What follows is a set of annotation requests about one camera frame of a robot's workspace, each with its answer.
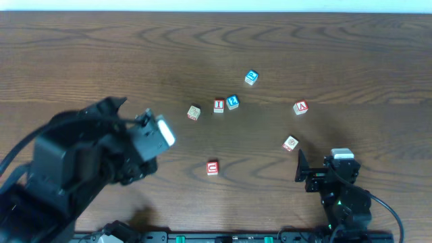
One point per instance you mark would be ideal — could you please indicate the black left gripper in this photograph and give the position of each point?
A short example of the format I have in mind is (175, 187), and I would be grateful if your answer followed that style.
(113, 110)

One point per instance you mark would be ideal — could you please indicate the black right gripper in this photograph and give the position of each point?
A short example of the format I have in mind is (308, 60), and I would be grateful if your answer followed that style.
(317, 173)

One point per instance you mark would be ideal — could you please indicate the blue number 2 block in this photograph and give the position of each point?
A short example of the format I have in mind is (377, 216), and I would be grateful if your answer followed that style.
(232, 102)

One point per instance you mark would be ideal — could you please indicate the red letter I block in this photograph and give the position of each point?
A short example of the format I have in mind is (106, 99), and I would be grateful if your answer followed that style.
(218, 105)

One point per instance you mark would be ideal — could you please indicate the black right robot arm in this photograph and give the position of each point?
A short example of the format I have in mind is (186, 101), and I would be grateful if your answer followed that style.
(347, 208)

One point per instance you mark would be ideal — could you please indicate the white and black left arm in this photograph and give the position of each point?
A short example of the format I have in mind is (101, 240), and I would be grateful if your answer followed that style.
(36, 206)

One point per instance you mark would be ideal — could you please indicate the shell picture block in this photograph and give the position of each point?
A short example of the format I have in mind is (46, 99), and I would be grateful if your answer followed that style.
(290, 143)

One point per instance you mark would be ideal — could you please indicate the red letter A block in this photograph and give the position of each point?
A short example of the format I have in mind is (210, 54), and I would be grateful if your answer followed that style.
(300, 107)

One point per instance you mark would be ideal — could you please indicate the red letter U block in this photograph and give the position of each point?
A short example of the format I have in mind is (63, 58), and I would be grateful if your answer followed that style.
(212, 168)

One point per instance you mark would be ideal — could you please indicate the plain picture block red side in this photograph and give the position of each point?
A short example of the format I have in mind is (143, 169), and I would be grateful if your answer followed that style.
(193, 112)

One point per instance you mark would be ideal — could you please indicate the blue letter P block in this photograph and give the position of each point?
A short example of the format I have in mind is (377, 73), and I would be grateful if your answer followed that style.
(251, 77)

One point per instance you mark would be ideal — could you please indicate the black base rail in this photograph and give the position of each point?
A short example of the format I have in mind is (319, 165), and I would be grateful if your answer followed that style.
(120, 232)

